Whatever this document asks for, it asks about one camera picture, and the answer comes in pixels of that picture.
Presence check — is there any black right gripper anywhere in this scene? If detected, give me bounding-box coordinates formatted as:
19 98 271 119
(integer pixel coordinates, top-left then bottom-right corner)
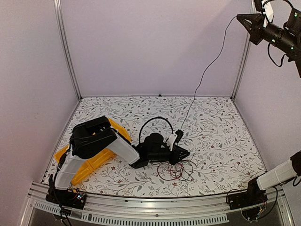
238 13 300 55

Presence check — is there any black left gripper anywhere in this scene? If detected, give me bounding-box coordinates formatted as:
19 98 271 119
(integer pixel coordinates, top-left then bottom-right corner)
148 145 190 165

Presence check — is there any left arm base electronics board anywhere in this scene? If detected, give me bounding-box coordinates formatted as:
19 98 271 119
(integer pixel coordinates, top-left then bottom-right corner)
46 188 87 210

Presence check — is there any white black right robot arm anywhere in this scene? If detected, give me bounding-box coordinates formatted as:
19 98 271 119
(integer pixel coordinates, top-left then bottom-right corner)
235 41 301 171

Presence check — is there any right arm base electronics board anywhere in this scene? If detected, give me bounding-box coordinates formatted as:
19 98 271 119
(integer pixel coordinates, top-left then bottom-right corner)
226 186 278 223

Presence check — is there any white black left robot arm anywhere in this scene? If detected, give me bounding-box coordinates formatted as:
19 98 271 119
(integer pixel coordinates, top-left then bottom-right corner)
48 116 190 204

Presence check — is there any floral patterned table mat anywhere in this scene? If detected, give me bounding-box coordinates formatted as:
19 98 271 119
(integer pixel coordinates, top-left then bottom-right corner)
56 97 266 198

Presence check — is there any yellow divided plastic bin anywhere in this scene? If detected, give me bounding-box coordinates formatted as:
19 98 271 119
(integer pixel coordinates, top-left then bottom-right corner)
54 116 139 190

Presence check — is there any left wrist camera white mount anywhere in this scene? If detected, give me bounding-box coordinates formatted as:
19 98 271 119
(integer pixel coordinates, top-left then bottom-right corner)
166 129 183 151

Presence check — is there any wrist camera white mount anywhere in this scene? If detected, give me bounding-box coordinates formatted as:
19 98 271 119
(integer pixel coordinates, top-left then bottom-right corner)
253 0 274 27
166 129 183 151

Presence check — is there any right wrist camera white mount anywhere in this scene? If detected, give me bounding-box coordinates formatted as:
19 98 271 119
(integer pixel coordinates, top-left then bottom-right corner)
253 0 274 27

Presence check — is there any aluminium right corner post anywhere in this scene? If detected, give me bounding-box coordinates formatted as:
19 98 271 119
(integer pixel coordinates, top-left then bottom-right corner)
231 0 259 101

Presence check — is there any aluminium corner post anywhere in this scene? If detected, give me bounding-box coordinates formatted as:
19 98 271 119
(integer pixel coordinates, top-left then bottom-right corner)
231 0 259 101
53 0 82 100

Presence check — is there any black braided right camera cable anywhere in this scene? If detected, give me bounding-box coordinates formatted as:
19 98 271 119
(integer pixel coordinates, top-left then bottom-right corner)
267 43 289 68

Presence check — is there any black braided camera cable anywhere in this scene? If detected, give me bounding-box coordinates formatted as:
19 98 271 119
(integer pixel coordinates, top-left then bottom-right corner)
138 117 175 148
267 43 289 68

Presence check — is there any black braided left camera cable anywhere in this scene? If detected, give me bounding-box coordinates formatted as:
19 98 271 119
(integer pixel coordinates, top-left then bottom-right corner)
138 117 175 148

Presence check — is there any aluminium front frame rail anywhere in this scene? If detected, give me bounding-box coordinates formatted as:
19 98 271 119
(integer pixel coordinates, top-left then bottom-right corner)
20 182 296 226

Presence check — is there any aluminium left corner post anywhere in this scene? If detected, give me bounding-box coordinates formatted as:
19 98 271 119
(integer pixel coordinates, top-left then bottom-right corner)
53 0 82 100

